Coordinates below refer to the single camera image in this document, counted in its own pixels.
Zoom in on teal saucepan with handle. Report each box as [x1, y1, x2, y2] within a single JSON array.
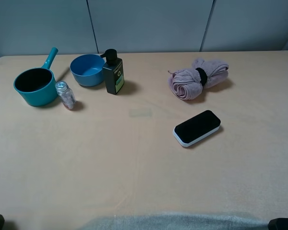
[[13, 47, 58, 106]]

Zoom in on clear candy bottle silver cap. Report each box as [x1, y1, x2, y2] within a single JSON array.
[[55, 81, 76, 110]]

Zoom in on rolled pink towel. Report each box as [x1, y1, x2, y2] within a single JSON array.
[[168, 58, 229, 100]]

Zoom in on black and white eraser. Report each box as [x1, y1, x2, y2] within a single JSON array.
[[173, 110, 221, 147]]

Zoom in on blue plastic bowl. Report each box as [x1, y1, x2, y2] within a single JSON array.
[[70, 54, 105, 87]]

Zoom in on dark green pump bottle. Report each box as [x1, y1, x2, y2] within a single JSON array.
[[101, 49, 124, 95]]

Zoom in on black object bottom right corner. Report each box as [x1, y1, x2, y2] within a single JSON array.
[[268, 218, 288, 230]]

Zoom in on black hair tie band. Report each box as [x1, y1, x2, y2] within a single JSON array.
[[196, 68, 208, 86]]

